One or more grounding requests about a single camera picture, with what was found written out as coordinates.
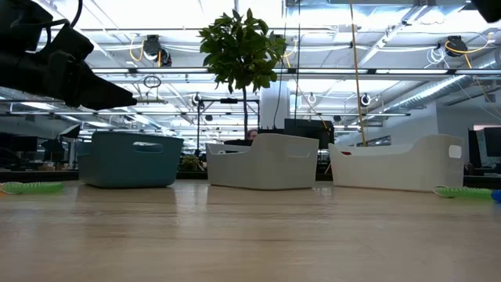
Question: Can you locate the black computer monitor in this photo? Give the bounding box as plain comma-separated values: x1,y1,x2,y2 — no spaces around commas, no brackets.
483,126,501,158
11,136,39,153

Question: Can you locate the black hanging cable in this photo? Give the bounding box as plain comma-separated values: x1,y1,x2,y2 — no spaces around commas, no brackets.
294,0,301,121

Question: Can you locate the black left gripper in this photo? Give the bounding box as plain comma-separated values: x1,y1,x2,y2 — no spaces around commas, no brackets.
0,49,138,111

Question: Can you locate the black ceiling cable reel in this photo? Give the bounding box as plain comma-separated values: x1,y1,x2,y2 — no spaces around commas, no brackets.
142,34,163,58
445,34,469,58

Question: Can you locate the white plastic bin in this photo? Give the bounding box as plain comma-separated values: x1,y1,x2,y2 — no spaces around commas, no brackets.
327,134,466,193

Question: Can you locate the teal plastic bin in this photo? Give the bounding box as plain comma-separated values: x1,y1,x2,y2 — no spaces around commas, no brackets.
77,130,185,190

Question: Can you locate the black background rack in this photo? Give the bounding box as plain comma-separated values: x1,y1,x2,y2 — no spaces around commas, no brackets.
196,97,261,157

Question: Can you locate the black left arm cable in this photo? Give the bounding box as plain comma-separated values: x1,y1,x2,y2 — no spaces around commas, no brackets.
23,0,84,32

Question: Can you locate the small background plant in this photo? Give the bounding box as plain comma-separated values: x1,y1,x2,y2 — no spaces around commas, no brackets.
179,154,203,172

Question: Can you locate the grey plastic bin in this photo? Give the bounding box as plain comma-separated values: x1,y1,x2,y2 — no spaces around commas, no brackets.
205,132,320,192

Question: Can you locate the green spring keychain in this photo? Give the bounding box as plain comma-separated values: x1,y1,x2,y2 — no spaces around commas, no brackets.
0,181,65,195
432,185,494,200

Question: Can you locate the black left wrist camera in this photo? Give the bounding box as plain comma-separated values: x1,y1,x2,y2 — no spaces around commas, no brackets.
49,23,95,63

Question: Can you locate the green leafy plant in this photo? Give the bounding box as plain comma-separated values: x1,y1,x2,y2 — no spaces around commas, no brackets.
198,8,288,142

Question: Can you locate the yellow hanging cable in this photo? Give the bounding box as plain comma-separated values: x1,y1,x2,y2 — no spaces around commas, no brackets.
348,0,368,147

